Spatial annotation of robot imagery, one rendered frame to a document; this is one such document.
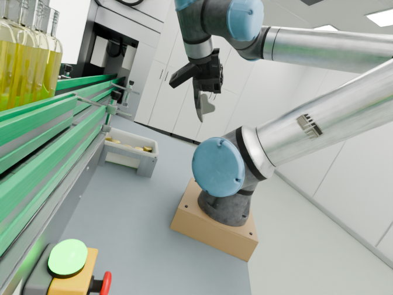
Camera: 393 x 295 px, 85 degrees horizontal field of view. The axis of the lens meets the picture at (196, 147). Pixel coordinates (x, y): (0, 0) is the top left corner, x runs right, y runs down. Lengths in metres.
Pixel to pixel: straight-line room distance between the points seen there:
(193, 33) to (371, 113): 0.38
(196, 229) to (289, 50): 0.48
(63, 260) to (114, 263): 0.16
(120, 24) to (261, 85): 4.22
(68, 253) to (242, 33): 0.46
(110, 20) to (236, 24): 1.16
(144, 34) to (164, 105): 2.90
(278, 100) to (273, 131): 5.26
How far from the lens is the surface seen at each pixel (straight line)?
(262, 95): 5.41
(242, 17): 0.47
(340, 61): 0.55
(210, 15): 0.51
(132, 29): 1.54
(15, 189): 0.26
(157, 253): 0.52
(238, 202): 0.57
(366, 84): 0.40
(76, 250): 0.35
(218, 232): 0.58
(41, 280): 0.36
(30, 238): 0.33
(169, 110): 4.35
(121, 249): 0.51
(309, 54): 0.56
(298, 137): 0.39
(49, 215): 0.36
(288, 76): 5.70
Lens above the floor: 1.10
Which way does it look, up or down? 14 degrees down
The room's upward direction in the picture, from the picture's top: 22 degrees clockwise
